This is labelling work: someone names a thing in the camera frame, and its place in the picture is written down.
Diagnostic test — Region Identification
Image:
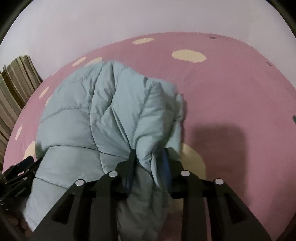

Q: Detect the light blue puffer jacket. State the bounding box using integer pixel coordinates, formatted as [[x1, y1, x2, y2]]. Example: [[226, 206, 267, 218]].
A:
[[23, 61, 184, 240]]

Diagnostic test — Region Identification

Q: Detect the pink bedsheet with cream dots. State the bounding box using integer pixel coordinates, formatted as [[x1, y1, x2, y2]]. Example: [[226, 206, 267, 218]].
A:
[[3, 32, 295, 240]]

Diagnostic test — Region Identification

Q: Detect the striped green brown pillow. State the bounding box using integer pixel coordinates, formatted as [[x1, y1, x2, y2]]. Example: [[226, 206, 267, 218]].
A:
[[1, 55, 43, 170]]

